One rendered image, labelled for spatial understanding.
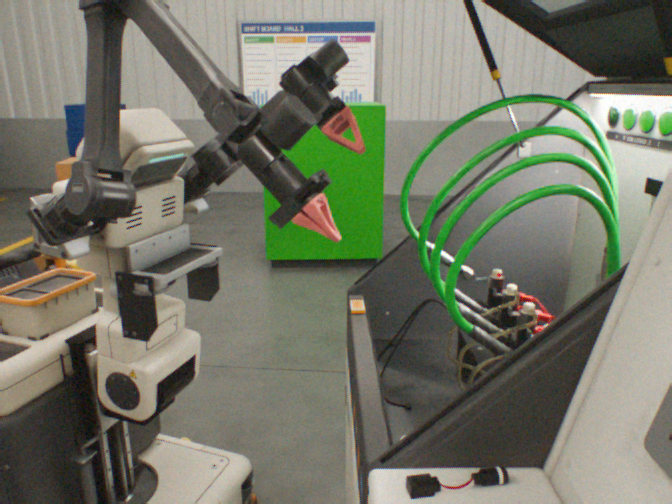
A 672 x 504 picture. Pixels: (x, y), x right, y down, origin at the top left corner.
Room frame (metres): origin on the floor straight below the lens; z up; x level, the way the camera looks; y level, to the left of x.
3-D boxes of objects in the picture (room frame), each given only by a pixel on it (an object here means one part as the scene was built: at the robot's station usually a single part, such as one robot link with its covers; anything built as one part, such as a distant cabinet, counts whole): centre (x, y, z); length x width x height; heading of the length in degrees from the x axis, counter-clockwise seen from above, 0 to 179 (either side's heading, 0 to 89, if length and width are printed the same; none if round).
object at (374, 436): (0.92, -0.06, 0.87); 0.62 x 0.04 x 0.16; 1
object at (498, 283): (0.93, -0.28, 1.00); 0.05 x 0.03 x 0.21; 91
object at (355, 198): (4.64, 0.11, 0.65); 0.95 x 0.86 x 1.30; 93
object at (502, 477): (0.53, -0.14, 0.99); 0.12 x 0.02 x 0.02; 100
